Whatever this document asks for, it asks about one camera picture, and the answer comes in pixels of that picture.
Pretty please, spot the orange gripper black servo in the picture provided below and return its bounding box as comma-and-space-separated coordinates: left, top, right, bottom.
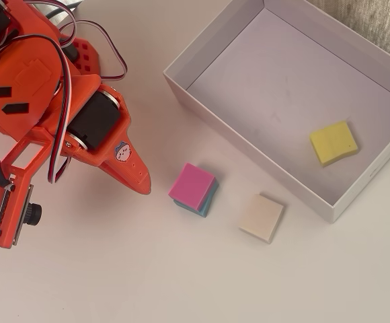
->
0, 43, 152, 196

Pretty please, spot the white cardboard box bin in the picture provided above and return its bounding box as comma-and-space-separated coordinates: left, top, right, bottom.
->
163, 0, 390, 223

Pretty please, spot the black power cable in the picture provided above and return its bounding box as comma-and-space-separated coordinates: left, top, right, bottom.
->
42, 0, 83, 20

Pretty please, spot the pink cuboid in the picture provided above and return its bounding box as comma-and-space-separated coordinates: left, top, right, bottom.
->
167, 162, 215, 212

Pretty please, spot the orange robot base with holes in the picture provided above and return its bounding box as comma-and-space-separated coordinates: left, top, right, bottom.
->
60, 35, 101, 81

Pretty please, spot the yellow cuboid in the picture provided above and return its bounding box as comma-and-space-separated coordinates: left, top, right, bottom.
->
309, 120, 360, 168

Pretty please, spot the beige cuboid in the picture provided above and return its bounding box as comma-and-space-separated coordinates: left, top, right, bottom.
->
238, 193, 285, 246

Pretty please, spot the wrist camera on orange mount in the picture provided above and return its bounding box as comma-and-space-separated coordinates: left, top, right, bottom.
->
0, 127, 53, 250

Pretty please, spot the white red black servo cable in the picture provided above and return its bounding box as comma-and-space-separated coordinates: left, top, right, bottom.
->
75, 20, 128, 81
23, 0, 79, 46
8, 33, 74, 184

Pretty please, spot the grey woven fabric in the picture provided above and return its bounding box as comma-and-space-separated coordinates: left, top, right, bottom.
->
307, 0, 390, 67

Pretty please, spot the blue cuboid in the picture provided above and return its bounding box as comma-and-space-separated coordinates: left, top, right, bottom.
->
173, 180, 220, 219

